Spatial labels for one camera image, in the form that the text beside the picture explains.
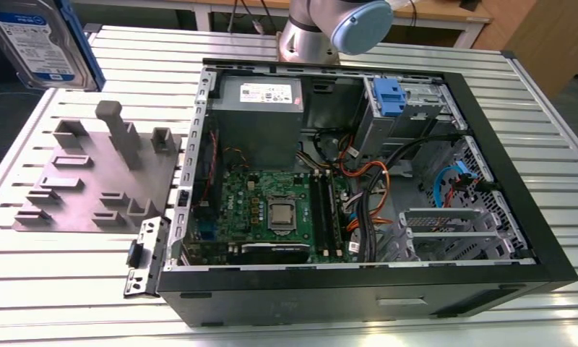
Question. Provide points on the hard disk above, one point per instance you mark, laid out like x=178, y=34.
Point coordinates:
x=34, y=43

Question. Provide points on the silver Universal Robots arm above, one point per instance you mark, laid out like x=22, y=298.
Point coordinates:
x=308, y=39

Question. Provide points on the metal disk bay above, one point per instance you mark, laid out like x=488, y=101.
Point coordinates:
x=443, y=235

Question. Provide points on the green motherboard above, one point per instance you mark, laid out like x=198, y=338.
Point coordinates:
x=242, y=188

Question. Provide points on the silver CPU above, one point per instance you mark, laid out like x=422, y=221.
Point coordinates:
x=283, y=214

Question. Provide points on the black RAM slot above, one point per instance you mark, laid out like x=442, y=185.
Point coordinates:
x=335, y=213
x=323, y=213

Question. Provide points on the grey power supply unit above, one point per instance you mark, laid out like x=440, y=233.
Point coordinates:
x=255, y=133

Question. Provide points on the CPU socket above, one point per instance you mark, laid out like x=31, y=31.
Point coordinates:
x=283, y=233

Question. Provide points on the metal optical drive cage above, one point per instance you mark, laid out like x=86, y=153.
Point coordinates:
x=380, y=133

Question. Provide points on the black graphics card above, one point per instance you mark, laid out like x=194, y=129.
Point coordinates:
x=270, y=253

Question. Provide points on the blue plastic drive latch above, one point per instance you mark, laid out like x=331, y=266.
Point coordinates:
x=390, y=97

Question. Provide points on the black open PC case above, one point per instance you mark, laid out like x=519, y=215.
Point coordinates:
x=318, y=296

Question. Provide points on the grey parts rack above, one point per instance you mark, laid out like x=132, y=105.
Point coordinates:
x=106, y=180

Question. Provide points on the brown wooden cabinet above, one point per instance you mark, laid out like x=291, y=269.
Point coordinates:
x=549, y=43

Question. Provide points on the hinged metal slot bracket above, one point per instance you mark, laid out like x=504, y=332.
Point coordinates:
x=152, y=231

